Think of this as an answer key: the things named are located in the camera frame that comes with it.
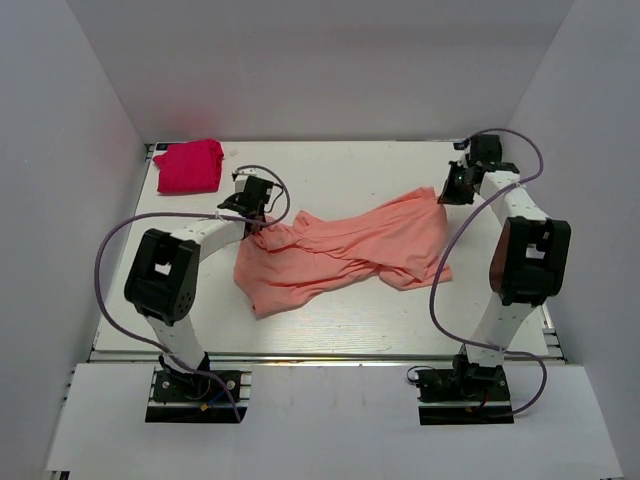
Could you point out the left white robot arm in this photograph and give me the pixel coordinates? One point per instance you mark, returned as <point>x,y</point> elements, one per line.
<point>162,282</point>

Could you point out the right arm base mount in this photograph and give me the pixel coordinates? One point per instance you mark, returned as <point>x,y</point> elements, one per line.
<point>461,396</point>

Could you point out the folded magenta t shirt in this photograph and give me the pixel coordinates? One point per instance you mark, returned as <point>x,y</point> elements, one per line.
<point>190,168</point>

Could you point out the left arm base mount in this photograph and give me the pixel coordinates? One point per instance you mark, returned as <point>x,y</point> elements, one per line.
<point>174,400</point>

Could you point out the salmon pink t shirt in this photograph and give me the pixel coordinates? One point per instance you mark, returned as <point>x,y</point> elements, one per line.
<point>284,266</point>

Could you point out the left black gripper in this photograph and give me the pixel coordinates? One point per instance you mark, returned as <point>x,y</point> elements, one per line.
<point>234,199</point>

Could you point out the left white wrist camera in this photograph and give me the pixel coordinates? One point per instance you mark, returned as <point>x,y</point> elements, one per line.
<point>240,178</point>

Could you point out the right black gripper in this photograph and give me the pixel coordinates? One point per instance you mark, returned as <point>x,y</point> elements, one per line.
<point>450,194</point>

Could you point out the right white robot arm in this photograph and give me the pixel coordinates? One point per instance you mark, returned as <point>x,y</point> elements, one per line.
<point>530,256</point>

